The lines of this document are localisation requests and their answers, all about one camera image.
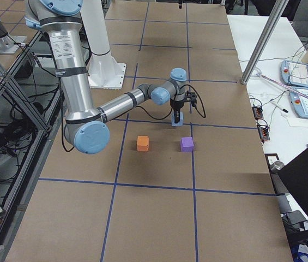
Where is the orange foam block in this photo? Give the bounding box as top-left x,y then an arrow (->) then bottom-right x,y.
136,136 -> 149,152

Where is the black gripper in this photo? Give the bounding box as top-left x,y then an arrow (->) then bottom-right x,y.
170,91 -> 197,123
178,0 -> 183,9

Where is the light blue foam block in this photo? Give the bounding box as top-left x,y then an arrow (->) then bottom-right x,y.
171,111 -> 184,127

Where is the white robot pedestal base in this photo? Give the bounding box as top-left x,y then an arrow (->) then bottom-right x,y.
81,0 -> 126,90

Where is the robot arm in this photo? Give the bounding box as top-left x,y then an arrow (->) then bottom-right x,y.
25,1 -> 197,154

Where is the purple foam block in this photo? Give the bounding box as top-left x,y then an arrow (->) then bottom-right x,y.
180,136 -> 194,152

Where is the black marker pen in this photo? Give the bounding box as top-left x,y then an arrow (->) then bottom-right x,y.
271,100 -> 288,113

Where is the upper teach pendant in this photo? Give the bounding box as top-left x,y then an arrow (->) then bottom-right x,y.
280,60 -> 308,88

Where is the grey metal cup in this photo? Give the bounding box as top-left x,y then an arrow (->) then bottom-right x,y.
270,160 -> 285,174

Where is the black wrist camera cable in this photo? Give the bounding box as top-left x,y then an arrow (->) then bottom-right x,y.
136,83 -> 207,121

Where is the black power strip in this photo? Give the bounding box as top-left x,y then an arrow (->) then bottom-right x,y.
257,125 -> 270,142
252,106 -> 263,120

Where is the aluminium frame post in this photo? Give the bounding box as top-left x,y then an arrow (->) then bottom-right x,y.
241,0 -> 288,85

